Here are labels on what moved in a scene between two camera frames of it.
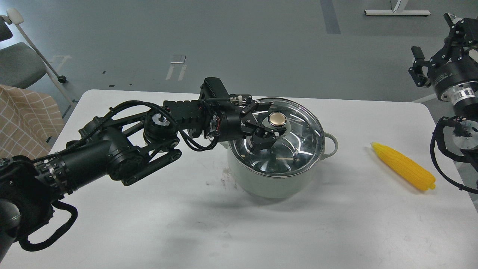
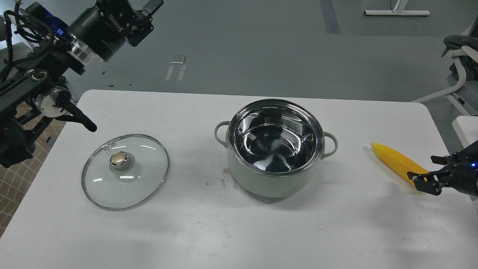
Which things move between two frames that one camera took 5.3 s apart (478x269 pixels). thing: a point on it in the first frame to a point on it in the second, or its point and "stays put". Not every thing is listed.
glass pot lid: x=296 y=150 to x=124 y=171
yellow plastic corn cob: x=418 y=177 stays put
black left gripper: x=235 y=123 to x=102 y=29
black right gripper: x=453 y=66 to x=463 y=175
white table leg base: x=399 y=11 stays put
